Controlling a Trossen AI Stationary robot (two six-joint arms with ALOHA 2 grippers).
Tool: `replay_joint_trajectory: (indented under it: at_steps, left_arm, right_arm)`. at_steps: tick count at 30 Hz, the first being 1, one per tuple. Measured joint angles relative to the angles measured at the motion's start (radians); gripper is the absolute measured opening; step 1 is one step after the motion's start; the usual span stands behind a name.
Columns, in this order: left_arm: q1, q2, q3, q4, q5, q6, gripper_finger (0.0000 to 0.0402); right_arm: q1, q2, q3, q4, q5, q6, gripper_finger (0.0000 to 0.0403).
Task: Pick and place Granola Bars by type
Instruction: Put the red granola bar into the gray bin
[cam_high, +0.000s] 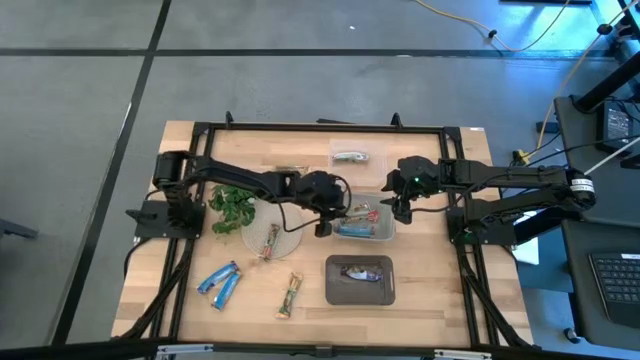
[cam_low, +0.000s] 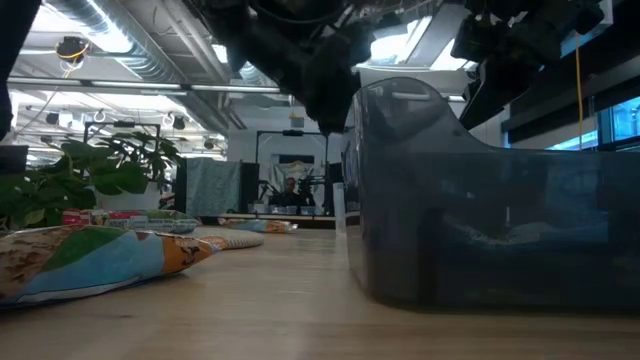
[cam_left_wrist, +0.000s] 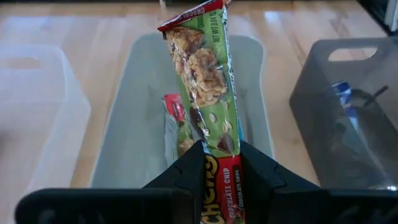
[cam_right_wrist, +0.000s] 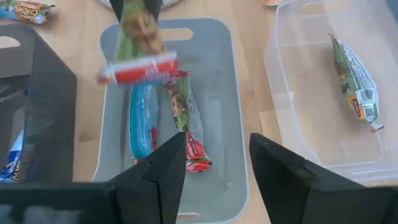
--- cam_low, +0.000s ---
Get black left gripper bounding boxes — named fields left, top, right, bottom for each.
left=299, top=22, right=374, bottom=135

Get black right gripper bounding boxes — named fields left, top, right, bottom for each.
left=452, top=14, right=561, bottom=130

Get red green Chewy granola bar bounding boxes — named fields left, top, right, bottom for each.
left=62, top=208, right=201, bottom=235

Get pale backdrop sheet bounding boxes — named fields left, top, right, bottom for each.
left=269, top=158, right=326, bottom=201

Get person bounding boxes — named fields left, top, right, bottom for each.
left=279, top=176, right=304, bottom=207

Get long ceiling light strip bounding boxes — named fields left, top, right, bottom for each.
left=7, top=76, right=189, bottom=97
left=188, top=83, right=282, bottom=95

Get dark grey plastic bin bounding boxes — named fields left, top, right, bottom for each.
left=342, top=76, right=640, bottom=309

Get grey hanging cloth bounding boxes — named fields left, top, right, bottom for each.
left=185, top=157, right=243, bottom=217

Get white plant pot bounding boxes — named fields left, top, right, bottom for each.
left=94, top=180, right=164, bottom=211

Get green leafy plant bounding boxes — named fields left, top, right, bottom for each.
left=0, top=130, right=184, bottom=231

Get black round ceiling device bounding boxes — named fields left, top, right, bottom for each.
left=54, top=35, right=91, bottom=64

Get black monitor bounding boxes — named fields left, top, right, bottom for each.
left=0, top=144, right=30, bottom=175

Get black background rig frame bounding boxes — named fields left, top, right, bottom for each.
left=254, top=129, right=331, bottom=216

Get yellow cable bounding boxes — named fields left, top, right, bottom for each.
left=573, top=44, right=585, bottom=151

